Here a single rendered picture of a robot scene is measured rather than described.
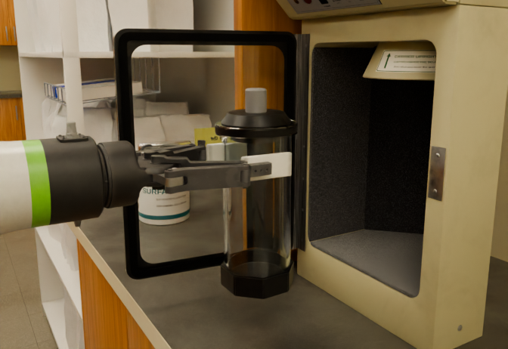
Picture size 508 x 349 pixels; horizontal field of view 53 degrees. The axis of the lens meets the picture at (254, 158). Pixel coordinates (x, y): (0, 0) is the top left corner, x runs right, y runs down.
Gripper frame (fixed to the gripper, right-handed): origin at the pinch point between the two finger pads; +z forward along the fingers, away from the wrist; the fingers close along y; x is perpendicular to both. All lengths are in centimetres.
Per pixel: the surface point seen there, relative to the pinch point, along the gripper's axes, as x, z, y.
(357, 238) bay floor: 19.9, 28.7, 10.4
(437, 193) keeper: 4.1, 19.6, -13.8
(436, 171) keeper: 1.2, 19.6, -13.4
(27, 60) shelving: -10, -1, 209
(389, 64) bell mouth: -12.2, 21.7, -2.0
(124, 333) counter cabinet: 45, -7, 41
